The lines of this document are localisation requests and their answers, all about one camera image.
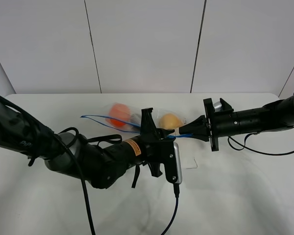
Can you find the orange fruit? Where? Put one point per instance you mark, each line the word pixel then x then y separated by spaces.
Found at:
pixel 119 112

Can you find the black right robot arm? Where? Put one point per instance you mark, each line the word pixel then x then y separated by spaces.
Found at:
pixel 275 116

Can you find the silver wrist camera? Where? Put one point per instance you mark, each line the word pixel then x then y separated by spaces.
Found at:
pixel 178 163
pixel 222 106

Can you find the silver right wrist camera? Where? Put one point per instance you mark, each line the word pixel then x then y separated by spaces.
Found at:
pixel 222 106

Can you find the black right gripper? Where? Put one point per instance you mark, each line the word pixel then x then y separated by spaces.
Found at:
pixel 218 124

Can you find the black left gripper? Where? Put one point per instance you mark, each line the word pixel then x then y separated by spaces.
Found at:
pixel 154 146

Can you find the clear zip bag blue zipper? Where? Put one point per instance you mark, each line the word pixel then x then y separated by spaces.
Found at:
pixel 101 116

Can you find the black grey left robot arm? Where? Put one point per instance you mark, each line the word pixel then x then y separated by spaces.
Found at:
pixel 101 160

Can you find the yellow pear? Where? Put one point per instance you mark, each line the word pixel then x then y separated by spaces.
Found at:
pixel 170 121

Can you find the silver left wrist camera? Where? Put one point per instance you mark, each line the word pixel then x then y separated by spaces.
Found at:
pixel 178 163

